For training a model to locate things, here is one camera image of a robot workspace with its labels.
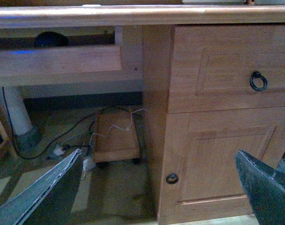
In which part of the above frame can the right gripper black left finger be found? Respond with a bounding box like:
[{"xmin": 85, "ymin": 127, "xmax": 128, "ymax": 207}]
[{"xmin": 0, "ymin": 149, "xmax": 82, "ymax": 225}]

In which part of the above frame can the small wooden rolling stand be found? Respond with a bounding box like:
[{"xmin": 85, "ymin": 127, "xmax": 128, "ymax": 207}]
[{"xmin": 91, "ymin": 111, "xmax": 140, "ymax": 165}]

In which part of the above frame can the white power adapter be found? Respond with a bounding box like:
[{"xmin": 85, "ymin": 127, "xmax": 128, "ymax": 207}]
[{"xmin": 81, "ymin": 157, "xmax": 96, "ymax": 180}]

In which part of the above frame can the wooden upper drawer front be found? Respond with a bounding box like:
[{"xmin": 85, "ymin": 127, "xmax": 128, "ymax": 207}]
[{"xmin": 168, "ymin": 24, "xmax": 285, "ymax": 113}]

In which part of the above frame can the black cable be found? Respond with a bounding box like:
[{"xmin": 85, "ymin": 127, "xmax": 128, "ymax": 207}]
[{"xmin": 1, "ymin": 87, "xmax": 133, "ymax": 160}]

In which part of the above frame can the black ring drawer pull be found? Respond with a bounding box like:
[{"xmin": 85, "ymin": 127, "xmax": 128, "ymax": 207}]
[{"xmin": 249, "ymin": 71, "xmax": 268, "ymax": 92}]

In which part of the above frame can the white pipe with grey base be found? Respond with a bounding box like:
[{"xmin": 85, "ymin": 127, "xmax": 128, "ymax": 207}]
[{"xmin": 2, "ymin": 86, "xmax": 41, "ymax": 151}]

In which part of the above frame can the white cable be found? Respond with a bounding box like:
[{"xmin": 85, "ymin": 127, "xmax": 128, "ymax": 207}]
[{"xmin": 88, "ymin": 107, "xmax": 147, "ymax": 149}]

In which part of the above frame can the wooden cabinet door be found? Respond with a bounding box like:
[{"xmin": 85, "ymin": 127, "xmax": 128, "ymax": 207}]
[{"xmin": 158, "ymin": 106, "xmax": 285, "ymax": 225}]

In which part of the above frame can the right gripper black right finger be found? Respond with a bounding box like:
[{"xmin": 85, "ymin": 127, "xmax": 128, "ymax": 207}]
[{"xmin": 235, "ymin": 150, "xmax": 285, "ymax": 225}]

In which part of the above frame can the wooden pull-out keyboard tray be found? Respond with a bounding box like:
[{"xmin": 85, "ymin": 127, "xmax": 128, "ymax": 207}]
[{"xmin": 0, "ymin": 26, "xmax": 123, "ymax": 86}]

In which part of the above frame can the dark grey computer mouse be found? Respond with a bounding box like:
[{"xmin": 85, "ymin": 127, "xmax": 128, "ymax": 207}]
[{"xmin": 34, "ymin": 31, "xmax": 69, "ymax": 47}]

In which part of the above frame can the black ring door pull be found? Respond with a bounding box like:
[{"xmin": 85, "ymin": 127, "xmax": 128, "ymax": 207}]
[{"xmin": 166, "ymin": 173, "xmax": 179, "ymax": 185}]

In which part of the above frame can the white wall plug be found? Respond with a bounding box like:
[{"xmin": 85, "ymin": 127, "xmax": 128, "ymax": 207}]
[{"xmin": 48, "ymin": 144, "xmax": 65, "ymax": 159}]

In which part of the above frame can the wooden desk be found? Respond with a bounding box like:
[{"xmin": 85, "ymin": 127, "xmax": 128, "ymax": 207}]
[{"xmin": 0, "ymin": 5, "xmax": 285, "ymax": 218}]

